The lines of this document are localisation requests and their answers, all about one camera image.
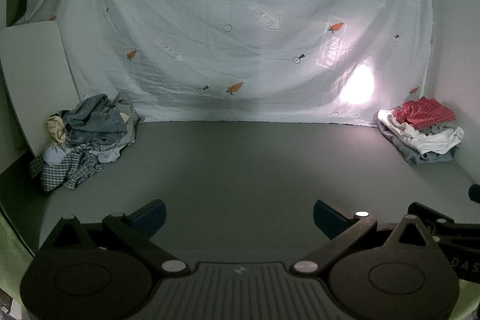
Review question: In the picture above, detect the red checkered cloth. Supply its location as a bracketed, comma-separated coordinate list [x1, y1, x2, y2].
[393, 97, 456, 131]

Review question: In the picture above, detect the pile of crumpled clothes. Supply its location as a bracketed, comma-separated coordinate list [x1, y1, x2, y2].
[60, 91, 145, 152]

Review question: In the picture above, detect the white board panel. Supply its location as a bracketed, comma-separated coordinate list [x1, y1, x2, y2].
[0, 21, 77, 156]

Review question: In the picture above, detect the light green cloth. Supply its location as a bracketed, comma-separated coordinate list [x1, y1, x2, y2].
[0, 211, 36, 309]

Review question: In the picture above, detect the light blue cloth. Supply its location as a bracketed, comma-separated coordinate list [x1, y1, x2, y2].
[43, 144, 122, 166]

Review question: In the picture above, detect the cream cloth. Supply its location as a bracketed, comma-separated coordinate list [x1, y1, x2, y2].
[46, 115, 68, 146]

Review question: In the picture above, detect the stack of folded clothes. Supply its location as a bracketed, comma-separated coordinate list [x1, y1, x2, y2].
[377, 109, 464, 155]

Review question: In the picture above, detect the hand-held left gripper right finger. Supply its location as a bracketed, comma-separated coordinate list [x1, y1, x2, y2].
[290, 199, 447, 277]

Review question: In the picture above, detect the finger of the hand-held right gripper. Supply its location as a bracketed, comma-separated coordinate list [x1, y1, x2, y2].
[407, 202, 457, 229]

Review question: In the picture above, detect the carrot printed white sheet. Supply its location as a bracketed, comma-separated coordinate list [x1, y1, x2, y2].
[22, 0, 436, 126]

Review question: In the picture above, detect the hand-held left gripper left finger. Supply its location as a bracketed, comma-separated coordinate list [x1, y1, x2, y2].
[35, 199, 188, 277]

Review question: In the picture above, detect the blue checkered shirt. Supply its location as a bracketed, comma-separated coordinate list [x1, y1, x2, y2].
[30, 149, 104, 192]

